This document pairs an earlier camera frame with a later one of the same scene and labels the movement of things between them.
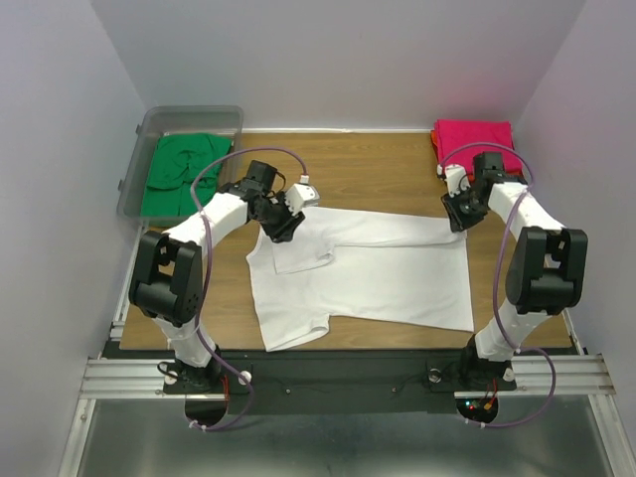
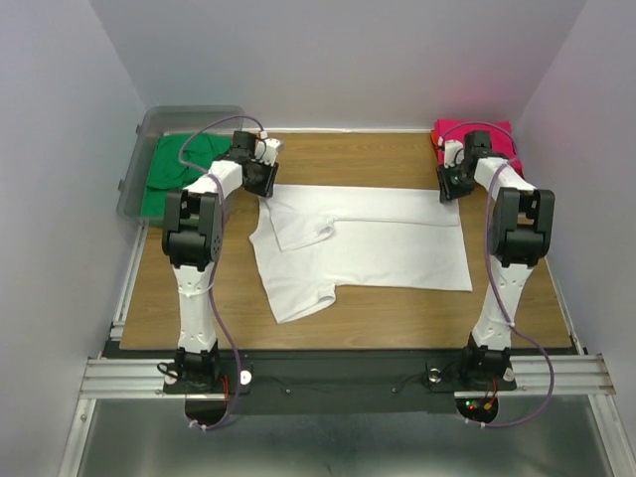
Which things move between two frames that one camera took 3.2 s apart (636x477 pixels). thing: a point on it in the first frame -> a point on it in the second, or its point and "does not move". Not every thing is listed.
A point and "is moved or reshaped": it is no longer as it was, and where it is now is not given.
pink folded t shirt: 458,141 does not move
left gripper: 283,227 -> 261,181
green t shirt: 178,159 does not move
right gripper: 458,213 -> 449,185
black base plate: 327,383 does not move
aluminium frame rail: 144,379 does not move
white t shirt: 359,266 is moved or reshaped
